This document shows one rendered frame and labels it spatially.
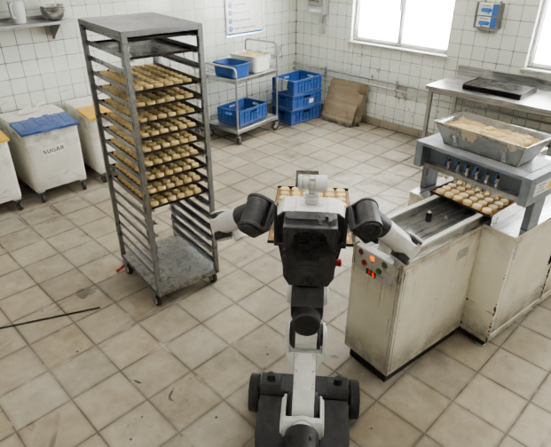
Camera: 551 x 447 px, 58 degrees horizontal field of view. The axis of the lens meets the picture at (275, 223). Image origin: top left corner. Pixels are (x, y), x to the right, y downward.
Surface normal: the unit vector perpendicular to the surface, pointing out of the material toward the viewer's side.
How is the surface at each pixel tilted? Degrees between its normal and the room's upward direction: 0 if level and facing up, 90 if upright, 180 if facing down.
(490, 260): 90
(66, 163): 92
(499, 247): 90
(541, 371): 0
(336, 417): 0
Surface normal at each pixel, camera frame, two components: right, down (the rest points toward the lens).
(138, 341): 0.00, -0.87
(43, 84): 0.70, 0.35
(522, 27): -0.71, 0.35
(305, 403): -0.05, -0.45
